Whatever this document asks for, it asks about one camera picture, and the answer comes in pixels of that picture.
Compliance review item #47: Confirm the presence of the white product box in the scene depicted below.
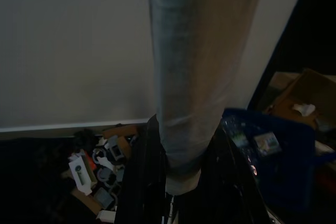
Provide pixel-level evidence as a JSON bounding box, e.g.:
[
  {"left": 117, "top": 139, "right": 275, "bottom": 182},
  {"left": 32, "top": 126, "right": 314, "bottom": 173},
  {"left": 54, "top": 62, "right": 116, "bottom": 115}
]
[{"left": 68, "top": 154, "right": 98, "bottom": 196}]

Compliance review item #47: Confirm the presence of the white crumpled tissue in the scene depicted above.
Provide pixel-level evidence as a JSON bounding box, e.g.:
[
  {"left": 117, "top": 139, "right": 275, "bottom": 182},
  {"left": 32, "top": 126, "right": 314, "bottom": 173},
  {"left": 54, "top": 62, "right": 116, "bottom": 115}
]
[{"left": 292, "top": 102, "right": 317, "bottom": 117}]

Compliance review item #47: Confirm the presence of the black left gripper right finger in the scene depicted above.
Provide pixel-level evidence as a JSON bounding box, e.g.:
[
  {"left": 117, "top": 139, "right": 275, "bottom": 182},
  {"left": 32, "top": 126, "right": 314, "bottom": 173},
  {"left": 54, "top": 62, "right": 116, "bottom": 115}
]
[{"left": 197, "top": 126, "right": 271, "bottom": 224}]

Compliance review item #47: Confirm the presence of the brown cardboard box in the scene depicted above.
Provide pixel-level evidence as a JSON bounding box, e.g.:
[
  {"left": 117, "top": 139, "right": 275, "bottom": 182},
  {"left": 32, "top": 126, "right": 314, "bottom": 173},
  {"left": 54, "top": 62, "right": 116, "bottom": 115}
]
[{"left": 264, "top": 68, "right": 336, "bottom": 132}]

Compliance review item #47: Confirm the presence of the grey broom handle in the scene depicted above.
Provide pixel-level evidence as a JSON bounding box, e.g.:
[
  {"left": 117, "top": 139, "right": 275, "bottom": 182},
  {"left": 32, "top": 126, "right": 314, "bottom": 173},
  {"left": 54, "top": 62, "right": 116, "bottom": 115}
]
[{"left": 145, "top": 0, "right": 266, "bottom": 196}]

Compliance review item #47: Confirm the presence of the grey square printed part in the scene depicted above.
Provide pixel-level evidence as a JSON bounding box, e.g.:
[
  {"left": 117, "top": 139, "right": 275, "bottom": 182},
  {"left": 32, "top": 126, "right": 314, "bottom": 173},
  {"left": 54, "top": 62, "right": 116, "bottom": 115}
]
[{"left": 107, "top": 134, "right": 124, "bottom": 161}]

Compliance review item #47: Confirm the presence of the colourful card pack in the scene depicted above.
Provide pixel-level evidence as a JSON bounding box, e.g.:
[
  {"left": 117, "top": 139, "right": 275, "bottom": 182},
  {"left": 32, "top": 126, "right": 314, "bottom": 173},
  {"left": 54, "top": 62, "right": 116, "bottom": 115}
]
[{"left": 253, "top": 133, "right": 282, "bottom": 155}]

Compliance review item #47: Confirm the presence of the blue plastic crate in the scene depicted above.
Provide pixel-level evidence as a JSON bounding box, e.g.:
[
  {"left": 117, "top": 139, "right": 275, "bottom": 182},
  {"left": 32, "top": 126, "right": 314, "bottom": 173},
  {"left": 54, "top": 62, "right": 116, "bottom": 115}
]
[{"left": 222, "top": 107, "right": 316, "bottom": 212}]

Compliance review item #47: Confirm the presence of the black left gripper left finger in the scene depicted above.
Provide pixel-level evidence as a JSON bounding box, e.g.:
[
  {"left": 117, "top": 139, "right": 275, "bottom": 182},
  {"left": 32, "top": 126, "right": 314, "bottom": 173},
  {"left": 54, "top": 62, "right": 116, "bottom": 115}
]
[{"left": 114, "top": 114, "right": 169, "bottom": 224}]

